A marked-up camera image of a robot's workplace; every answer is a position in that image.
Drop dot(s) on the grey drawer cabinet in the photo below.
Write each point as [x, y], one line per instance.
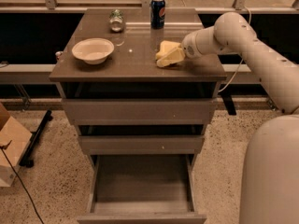
[131, 73]

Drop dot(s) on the white bowl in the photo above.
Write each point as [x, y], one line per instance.
[93, 50]

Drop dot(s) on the grey middle drawer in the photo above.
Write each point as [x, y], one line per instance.
[162, 144]

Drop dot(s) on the grey top drawer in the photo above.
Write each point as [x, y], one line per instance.
[139, 112]

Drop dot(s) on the cardboard box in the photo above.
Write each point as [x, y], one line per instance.
[15, 138]

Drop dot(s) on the grey open bottom drawer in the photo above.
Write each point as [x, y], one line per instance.
[142, 189]

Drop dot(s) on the black stand leg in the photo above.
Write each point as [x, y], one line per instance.
[26, 157]

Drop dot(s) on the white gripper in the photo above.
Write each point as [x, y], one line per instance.
[189, 48]

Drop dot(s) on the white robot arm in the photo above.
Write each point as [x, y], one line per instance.
[270, 178]

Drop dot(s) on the small metal knob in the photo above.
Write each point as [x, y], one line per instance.
[58, 55]

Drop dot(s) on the blue pepsi can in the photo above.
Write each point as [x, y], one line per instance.
[157, 13]

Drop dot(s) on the yellow sponge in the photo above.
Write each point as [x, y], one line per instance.
[166, 46]

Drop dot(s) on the clear glass jar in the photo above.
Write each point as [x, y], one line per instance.
[116, 20]

